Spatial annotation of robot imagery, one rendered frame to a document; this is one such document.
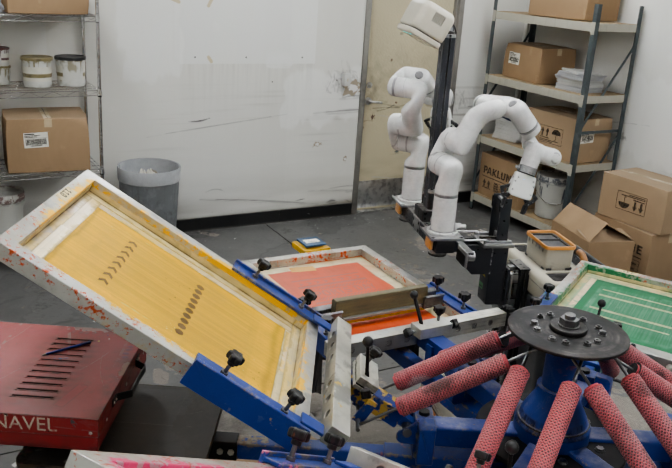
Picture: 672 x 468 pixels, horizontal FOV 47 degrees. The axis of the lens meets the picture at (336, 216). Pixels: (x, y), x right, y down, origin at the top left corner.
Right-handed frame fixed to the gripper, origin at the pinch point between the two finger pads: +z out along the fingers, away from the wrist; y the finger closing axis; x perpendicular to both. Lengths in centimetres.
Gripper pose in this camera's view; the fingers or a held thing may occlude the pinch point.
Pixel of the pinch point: (512, 208)
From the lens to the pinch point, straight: 329.4
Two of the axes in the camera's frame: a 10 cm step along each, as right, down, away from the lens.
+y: 9.3, 3.1, 1.8
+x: -1.4, -1.4, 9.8
